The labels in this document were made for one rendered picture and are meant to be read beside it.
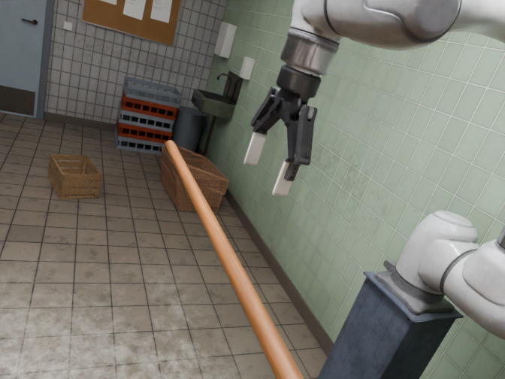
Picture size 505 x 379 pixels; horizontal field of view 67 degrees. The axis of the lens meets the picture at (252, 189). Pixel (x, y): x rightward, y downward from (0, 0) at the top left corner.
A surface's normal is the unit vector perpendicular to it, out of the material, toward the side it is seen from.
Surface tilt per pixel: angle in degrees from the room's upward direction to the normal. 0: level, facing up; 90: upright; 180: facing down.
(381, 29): 133
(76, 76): 90
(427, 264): 92
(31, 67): 90
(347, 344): 90
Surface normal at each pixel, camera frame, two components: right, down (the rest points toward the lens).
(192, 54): 0.35, 0.44
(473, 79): -0.89, -0.11
